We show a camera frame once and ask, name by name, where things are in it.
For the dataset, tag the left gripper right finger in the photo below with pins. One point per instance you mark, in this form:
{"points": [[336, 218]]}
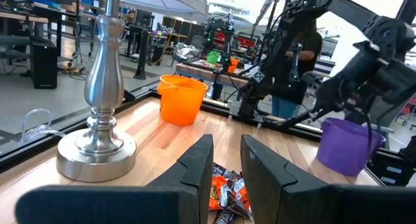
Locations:
{"points": [[269, 185]]}

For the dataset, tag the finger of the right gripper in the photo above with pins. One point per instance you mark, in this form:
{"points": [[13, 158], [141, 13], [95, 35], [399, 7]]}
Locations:
{"points": [[330, 100], [357, 110]]}

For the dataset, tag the black box cabinet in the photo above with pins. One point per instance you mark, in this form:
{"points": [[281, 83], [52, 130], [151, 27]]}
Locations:
{"points": [[44, 65]]}

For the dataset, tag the purple plastic bucket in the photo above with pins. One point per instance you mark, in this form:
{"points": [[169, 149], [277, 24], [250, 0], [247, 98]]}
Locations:
{"points": [[341, 149]]}

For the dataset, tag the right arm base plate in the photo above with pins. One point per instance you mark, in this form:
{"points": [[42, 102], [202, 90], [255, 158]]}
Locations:
{"points": [[240, 112]]}

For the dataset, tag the orange pumpkin bucket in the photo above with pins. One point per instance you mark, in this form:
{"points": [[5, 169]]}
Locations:
{"points": [[180, 102]]}

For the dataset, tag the silver lamp with white shade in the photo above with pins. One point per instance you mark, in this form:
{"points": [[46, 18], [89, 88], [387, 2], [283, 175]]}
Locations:
{"points": [[104, 81]]}

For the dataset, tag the wooden workbench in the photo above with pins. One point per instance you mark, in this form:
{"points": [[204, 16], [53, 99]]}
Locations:
{"points": [[201, 73]]}

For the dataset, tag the dark brown Hershey's candy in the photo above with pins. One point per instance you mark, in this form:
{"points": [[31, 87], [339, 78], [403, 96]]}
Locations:
{"points": [[234, 205], [232, 176], [224, 218], [219, 169]]}

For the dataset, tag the black background robot arm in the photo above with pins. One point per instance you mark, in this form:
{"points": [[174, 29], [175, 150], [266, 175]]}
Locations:
{"points": [[219, 32]]}

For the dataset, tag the black aluminium table frame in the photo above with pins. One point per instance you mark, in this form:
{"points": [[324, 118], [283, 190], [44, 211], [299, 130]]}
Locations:
{"points": [[221, 109]]}

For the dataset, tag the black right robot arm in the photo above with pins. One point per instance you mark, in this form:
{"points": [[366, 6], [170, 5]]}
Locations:
{"points": [[344, 6]]}

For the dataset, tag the person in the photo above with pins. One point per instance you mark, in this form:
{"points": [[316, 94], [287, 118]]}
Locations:
{"points": [[312, 48], [130, 17]]}

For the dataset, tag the green plastic bucket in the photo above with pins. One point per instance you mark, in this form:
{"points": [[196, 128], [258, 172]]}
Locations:
{"points": [[213, 56]]}

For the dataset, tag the red storage bins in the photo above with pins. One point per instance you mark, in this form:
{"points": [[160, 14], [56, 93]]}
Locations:
{"points": [[247, 42]]}

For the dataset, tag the small orange bucket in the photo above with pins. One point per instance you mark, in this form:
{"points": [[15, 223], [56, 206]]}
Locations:
{"points": [[233, 65]]}

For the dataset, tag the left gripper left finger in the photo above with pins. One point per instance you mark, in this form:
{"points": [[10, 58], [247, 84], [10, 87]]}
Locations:
{"points": [[191, 172]]}

